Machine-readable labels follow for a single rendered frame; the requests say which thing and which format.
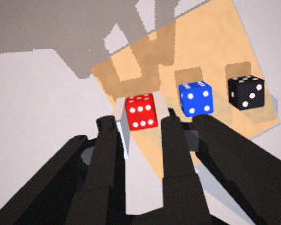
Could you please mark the blue die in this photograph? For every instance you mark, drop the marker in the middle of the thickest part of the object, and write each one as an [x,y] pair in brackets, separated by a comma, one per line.
[196,98]

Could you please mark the tan flat mat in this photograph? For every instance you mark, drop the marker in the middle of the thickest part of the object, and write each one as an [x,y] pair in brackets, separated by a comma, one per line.
[207,44]

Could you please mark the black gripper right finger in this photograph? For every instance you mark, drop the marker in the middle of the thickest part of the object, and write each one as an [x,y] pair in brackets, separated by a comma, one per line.
[250,174]

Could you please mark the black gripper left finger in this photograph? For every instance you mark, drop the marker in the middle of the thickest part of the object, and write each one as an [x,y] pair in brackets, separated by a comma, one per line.
[46,198]

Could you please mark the black die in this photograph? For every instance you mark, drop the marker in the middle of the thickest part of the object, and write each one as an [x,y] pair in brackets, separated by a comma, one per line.
[246,92]

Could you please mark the red die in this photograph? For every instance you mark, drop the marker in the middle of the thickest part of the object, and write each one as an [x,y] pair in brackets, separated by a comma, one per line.
[141,113]

